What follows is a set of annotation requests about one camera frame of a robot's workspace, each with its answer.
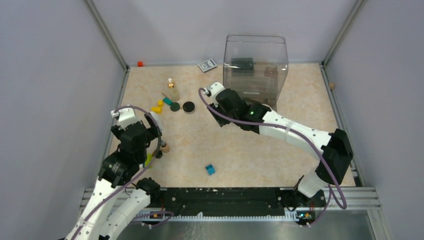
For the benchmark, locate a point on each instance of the black round compact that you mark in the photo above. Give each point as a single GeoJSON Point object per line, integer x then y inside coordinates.
{"type": "Point", "coordinates": [189, 107]}

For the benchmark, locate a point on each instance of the playing card box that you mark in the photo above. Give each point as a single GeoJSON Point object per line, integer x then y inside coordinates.
{"type": "Point", "coordinates": [207, 65]}

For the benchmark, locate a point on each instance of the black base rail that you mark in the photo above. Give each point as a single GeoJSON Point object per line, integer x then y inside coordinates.
{"type": "Point", "coordinates": [225, 201]}

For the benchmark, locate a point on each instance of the blue toy brick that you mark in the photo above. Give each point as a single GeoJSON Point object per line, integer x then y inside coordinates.
{"type": "Point", "coordinates": [210, 169]}

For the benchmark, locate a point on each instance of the clear pump bottle gold collar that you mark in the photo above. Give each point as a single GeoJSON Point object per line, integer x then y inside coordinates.
{"type": "Point", "coordinates": [173, 90]}

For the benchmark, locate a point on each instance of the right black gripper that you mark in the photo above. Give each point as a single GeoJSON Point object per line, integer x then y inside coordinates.
{"type": "Point", "coordinates": [216, 106]}

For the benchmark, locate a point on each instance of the teal block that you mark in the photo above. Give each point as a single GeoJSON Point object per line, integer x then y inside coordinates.
{"type": "Point", "coordinates": [167, 101]}

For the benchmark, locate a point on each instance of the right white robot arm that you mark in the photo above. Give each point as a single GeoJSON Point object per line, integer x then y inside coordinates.
{"type": "Point", "coordinates": [333, 150]}

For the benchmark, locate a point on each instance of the green white toy brick stack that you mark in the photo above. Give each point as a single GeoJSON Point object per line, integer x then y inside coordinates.
{"type": "Point", "coordinates": [148, 163]}

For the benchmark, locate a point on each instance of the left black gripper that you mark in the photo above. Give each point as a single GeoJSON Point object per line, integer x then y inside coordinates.
{"type": "Point", "coordinates": [152, 131]}

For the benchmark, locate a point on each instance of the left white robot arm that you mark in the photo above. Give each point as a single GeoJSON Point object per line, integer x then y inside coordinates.
{"type": "Point", "coordinates": [99, 220]}

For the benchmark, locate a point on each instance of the foundation bottle black cap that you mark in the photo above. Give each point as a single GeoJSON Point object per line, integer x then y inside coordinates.
{"type": "Point", "coordinates": [164, 146]}

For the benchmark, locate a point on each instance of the clear acrylic makeup organizer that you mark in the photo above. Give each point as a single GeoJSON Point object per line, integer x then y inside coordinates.
{"type": "Point", "coordinates": [256, 66]}

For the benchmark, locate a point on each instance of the dark green round disc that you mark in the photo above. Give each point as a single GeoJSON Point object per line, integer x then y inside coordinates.
{"type": "Point", "coordinates": [175, 106]}

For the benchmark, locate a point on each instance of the white squeeze bottle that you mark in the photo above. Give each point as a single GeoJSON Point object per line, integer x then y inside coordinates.
{"type": "Point", "coordinates": [157, 119]}

